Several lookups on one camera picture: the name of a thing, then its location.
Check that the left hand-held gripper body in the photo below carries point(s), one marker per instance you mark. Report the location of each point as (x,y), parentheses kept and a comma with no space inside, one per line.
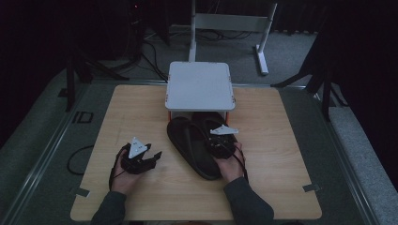
(136,161)

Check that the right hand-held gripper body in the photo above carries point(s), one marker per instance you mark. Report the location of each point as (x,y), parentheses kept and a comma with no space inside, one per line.
(222,145)

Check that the black slipper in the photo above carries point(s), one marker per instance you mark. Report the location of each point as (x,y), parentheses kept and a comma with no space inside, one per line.
(208,120)
(191,146)

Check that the grey two-tier shoe rack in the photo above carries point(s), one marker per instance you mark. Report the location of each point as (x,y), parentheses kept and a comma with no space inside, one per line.
(200,86)

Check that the person's left hand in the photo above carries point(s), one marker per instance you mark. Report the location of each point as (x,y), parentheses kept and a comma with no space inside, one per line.
(123,181)

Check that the person's right hand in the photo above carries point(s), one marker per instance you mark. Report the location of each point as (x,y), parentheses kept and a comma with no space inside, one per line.
(233,167)

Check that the grey tape piece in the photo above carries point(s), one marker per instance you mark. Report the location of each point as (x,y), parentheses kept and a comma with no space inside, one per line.
(311,187)
(83,192)

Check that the black metal stand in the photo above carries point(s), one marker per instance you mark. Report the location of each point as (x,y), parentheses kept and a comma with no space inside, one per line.
(325,93)
(70,84)

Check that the metal floor rail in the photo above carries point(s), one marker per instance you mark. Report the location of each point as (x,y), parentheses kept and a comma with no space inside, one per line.
(43,156)

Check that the white metal desk frame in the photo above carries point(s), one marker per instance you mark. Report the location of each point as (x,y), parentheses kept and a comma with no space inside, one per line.
(231,22)

